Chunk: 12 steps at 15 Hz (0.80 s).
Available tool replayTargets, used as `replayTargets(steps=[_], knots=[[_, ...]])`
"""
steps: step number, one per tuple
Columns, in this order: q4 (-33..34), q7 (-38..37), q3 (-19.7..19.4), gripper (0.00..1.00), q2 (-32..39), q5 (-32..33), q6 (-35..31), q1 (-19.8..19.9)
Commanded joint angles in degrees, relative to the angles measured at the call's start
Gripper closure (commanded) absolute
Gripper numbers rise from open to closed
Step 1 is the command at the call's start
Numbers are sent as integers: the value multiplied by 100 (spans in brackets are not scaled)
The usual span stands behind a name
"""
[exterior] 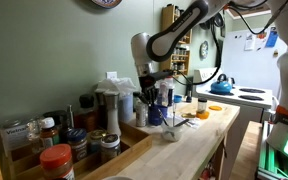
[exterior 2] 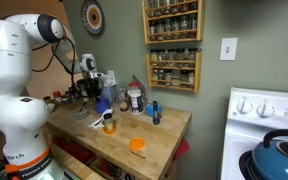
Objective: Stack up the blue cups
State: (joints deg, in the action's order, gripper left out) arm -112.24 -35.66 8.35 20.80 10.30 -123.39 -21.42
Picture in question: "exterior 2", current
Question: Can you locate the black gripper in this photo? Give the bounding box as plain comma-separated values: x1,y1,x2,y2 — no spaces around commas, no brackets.
77,77,104,102

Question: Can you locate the blue tissue box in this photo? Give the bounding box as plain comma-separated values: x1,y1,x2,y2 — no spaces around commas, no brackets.
100,73,118,103

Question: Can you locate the blue plastic cup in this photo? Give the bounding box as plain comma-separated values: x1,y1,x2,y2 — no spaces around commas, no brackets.
94,102,112,115

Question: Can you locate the clear glass bowl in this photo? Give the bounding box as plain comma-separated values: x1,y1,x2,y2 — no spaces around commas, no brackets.
71,108,90,120

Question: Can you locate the white garlic press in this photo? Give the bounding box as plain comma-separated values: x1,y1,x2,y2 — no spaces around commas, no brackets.
87,108,114,130

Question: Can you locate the clear glass jar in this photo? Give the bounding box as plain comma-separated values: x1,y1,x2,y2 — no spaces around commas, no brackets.
117,86,130,113

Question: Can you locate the small glass jar black lid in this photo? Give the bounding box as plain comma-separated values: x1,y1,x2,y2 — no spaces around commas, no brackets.
103,112,114,131

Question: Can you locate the red lidded jar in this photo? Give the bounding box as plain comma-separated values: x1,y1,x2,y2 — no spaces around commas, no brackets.
127,81,141,91

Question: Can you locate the white canister black lid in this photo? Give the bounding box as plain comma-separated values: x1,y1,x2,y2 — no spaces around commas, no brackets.
127,88,145,115

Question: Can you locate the red lidded spice bottle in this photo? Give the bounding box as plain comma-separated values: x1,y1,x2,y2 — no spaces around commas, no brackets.
52,90,62,103

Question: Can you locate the light blue plastic bowl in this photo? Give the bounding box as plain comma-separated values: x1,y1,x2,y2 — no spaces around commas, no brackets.
145,104,163,118

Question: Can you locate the wooden kitchen cart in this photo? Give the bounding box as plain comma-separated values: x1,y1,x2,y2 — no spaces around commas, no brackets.
45,99,193,180

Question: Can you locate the glass spice jar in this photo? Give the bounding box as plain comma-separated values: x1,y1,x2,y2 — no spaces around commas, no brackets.
150,49,159,67
154,0,162,16
166,48,177,68
188,13,198,38
152,69,159,85
147,0,155,18
149,21,157,42
175,48,186,69
158,49,168,67
187,47,198,69
179,0,189,13
164,69,173,87
180,69,189,88
158,69,165,86
179,15,189,39
171,17,181,40
164,18,173,41
170,0,180,14
160,0,171,15
156,20,165,42
188,0,198,11
187,70,196,89

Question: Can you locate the red cloth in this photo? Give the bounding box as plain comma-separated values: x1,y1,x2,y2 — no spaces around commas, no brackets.
173,137,192,162

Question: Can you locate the wooden spice rack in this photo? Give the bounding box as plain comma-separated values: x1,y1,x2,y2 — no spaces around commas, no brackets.
145,49,203,94
141,0,206,45

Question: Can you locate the white stove knob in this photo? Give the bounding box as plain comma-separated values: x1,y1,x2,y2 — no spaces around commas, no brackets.
236,96,254,115
256,98,275,119

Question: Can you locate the white stove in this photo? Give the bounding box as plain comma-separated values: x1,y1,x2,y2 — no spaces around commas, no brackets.
220,87,288,180

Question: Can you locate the black stove burner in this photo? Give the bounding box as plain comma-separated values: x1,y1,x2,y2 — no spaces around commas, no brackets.
238,149,262,180

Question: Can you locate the black handled utensil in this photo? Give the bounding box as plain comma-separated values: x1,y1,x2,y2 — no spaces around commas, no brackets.
79,101,88,113

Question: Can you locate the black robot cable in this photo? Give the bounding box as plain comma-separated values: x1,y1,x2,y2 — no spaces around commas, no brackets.
32,35,85,98

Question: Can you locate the decorative wall plate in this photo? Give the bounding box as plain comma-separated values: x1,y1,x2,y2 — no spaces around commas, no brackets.
80,0,106,36

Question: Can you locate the white light switch plate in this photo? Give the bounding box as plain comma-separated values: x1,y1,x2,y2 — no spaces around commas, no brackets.
219,37,238,62

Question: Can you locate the blue kettle black handle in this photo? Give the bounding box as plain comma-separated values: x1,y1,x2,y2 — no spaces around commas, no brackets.
251,129,288,180

